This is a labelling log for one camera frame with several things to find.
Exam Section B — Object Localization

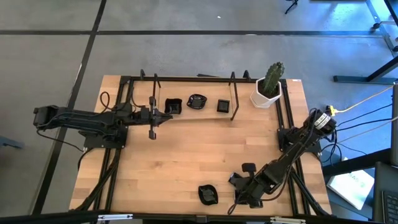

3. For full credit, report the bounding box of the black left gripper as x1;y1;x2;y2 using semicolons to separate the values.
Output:
136;96;174;140

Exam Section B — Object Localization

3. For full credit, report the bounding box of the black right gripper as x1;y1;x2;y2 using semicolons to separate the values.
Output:
238;162;277;209

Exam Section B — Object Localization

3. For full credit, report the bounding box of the black wavy square mini plate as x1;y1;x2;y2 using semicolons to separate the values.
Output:
164;98;183;115

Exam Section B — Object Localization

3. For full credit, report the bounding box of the black leaf-shaped mini plate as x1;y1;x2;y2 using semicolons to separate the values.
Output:
186;93;208;110
198;184;220;206

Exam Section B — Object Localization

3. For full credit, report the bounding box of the black square tray stack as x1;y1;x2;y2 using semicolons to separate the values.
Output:
216;99;231;113

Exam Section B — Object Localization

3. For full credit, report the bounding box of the black small square mini plate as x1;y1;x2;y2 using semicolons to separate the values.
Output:
234;190;249;205
228;172;246;190

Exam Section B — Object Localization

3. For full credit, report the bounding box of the white faceted plant pot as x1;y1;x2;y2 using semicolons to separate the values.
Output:
250;77;283;109

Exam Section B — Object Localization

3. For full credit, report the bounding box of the black rig bar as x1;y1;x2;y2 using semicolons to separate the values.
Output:
0;210;398;224

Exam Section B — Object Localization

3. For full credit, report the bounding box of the green cactus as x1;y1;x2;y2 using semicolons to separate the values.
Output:
262;61;285;97

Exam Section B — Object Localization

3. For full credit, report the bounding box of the dark laptop keyboard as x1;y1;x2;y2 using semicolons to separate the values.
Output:
373;161;398;223

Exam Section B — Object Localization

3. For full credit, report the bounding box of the black desk foot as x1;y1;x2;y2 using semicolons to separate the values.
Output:
333;55;398;85

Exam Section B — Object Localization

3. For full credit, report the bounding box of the grey-blue desk foot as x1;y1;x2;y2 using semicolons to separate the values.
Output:
0;136;25;151

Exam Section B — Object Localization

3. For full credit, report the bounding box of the dark desk monitor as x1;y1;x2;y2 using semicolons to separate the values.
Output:
391;93;398;167

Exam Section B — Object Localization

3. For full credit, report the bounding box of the black tripod foot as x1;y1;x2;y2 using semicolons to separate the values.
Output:
285;0;299;15

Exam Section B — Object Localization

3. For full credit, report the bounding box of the wooden shelf with black frame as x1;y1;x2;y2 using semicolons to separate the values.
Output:
150;73;240;123

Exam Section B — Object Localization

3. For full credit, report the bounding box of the silver rig bracket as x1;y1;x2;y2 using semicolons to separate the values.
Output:
97;213;134;222
269;217;307;224

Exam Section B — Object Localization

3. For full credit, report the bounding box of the black right cable bundle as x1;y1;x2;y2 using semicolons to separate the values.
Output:
284;152;332;217

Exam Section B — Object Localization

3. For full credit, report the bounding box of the black cable bundle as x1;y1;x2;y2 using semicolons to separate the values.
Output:
284;152;332;217
70;148;123;213

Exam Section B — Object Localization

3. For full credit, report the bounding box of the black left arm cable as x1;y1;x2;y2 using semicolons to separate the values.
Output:
35;91;141;154

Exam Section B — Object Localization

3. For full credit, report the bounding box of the black left cable bundle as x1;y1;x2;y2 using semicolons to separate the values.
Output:
70;148;123;213

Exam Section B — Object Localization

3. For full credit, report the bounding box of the yellow hanging cable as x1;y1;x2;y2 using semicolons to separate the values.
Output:
325;84;395;114

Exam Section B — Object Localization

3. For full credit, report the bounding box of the beige floor cable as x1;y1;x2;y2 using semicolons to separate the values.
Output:
337;116;398;144

